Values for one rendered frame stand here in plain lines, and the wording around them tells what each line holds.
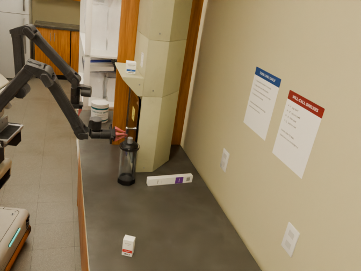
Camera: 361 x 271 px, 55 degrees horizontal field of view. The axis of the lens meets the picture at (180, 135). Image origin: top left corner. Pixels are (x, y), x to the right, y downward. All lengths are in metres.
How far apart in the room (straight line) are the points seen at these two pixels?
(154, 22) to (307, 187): 1.06
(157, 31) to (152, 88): 0.30
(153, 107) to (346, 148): 1.08
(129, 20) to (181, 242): 1.28
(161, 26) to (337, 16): 0.87
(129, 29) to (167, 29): 0.40
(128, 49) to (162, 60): 0.39
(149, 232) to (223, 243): 0.34
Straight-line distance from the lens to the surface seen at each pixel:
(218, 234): 1.71
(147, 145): 2.00
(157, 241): 1.60
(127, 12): 2.15
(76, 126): 1.95
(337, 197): 1.23
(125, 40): 2.17
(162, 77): 1.87
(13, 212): 2.89
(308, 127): 1.32
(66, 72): 2.26
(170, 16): 1.82
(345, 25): 1.25
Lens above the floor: 1.99
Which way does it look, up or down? 23 degrees down
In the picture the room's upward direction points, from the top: 9 degrees clockwise
